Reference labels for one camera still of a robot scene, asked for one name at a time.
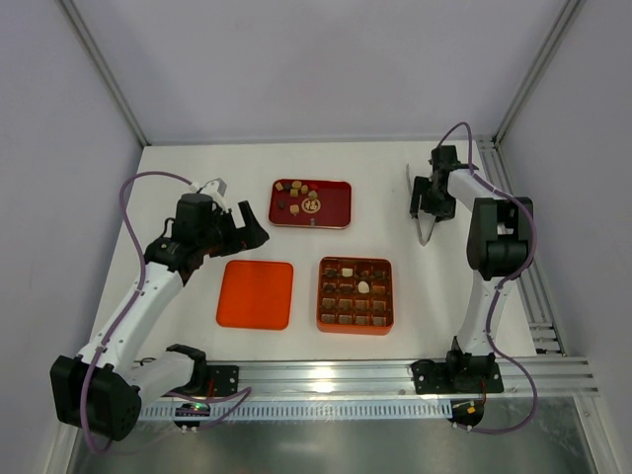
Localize metal serving tongs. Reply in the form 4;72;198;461
406;164;436;246

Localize orange box lid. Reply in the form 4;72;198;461
216;260;293;331

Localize white oval chocolate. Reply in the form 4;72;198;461
357;281;370;293

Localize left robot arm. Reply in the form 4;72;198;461
50;193;270;441

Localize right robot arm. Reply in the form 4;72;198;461
409;145;536;395

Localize orange chocolate box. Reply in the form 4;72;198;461
316;257;394;336

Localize red rectangular tray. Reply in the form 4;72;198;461
269;178;353;229

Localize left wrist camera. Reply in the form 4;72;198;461
197;178;227;201

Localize right aluminium frame rail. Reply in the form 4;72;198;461
474;139;565;356

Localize slotted cable duct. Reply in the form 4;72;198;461
139;398;452;422

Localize aluminium mounting rail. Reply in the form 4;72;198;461
234;355;598;397

